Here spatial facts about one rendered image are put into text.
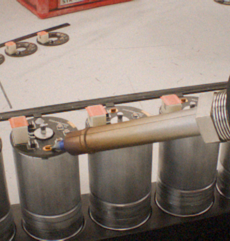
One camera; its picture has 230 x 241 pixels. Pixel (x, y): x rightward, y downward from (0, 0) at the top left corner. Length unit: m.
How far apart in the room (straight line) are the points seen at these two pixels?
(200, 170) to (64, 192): 0.05
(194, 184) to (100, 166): 0.04
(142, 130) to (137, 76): 0.21
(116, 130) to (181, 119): 0.02
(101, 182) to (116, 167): 0.01
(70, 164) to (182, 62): 0.21
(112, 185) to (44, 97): 0.15
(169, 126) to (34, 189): 0.06
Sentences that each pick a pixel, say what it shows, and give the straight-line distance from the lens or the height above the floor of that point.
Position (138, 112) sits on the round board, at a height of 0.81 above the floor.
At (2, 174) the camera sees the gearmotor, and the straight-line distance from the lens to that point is 0.21.
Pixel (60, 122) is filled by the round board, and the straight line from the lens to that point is 0.22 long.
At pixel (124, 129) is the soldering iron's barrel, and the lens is 0.18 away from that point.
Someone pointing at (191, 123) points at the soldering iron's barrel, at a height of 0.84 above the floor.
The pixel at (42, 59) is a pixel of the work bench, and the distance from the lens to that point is 0.41.
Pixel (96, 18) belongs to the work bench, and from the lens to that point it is 0.48.
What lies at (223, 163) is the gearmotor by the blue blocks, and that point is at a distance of 0.24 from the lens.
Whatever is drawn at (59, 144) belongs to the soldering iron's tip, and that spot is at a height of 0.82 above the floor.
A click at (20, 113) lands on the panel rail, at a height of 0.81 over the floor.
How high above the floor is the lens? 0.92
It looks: 31 degrees down
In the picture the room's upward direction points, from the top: straight up
